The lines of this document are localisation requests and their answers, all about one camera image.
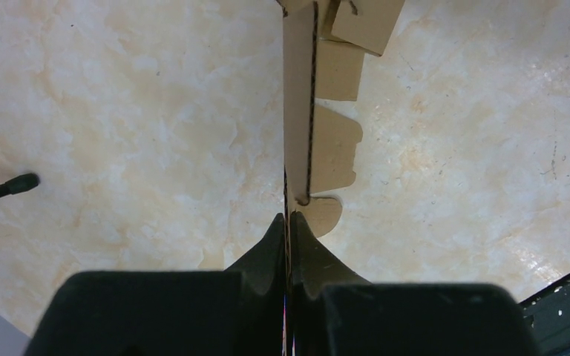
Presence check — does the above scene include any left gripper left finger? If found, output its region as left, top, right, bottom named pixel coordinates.
left=25, top=214, right=285, bottom=355

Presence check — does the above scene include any brown cardboard box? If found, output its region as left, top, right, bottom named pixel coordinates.
left=280, top=1, right=404, bottom=355

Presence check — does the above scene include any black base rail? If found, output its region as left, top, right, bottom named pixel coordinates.
left=520, top=273, right=570, bottom=355

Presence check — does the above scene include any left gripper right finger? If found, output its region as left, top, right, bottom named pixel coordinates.
left=289, top=211, right=539, bottom=355

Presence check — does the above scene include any black tripod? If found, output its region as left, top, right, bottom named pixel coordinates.
left=0, top=173, right=40, bottom=199

